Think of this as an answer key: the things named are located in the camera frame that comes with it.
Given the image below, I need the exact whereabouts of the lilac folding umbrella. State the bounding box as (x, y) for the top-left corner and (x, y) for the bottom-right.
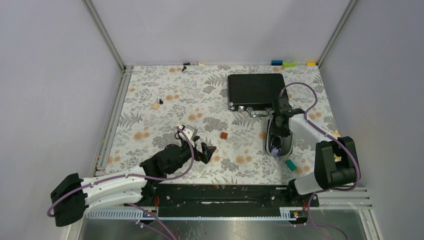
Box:
(269, 136), (282, 158)

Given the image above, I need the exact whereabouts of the black zippered case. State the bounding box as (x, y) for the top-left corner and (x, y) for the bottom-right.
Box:
(264, 118), (294, 159)

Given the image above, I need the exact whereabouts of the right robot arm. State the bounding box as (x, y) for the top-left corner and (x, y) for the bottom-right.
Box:
(265, 96), (361, 199)

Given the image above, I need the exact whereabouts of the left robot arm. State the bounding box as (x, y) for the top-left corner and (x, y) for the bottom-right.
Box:
(47, 141), (217, 227)

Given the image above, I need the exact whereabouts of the red-brown wooden block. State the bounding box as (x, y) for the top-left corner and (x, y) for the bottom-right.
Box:
(220, 132), (228, 140)

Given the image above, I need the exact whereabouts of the black aluminium briefcase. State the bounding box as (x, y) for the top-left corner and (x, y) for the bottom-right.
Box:
(227, 73), (286, 112)

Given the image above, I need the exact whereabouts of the green block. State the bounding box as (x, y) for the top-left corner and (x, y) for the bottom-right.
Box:
(282, 61), (297, 68)

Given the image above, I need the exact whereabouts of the blue block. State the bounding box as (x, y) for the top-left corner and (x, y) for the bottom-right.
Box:
(270, 60), (283, 66)

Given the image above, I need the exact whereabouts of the teal block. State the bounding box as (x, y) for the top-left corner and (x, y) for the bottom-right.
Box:
(285, 159), (297, 172)

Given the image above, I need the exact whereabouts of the beige wooden block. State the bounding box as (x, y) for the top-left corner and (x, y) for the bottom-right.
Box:
(151, 103), (161, 110)

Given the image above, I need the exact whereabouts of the floral table mat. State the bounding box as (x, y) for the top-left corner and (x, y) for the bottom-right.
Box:
(105, 65), (339, 185)

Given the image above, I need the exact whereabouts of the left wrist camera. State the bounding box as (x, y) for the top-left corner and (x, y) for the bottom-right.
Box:
(176, 125), (198, 144)

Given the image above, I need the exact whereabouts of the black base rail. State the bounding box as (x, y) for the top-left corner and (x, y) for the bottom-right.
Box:
(135, 184), (320, 218)

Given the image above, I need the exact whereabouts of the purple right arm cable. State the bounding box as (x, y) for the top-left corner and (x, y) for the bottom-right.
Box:
(279, 82), (362, 193)

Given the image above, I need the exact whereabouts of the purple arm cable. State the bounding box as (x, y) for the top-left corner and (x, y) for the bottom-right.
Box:
(279, 82), (362, 193)
(46, 127), (196, 219)

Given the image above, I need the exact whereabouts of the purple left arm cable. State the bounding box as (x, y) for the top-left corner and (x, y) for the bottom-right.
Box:
(46, 127), (196, 219)

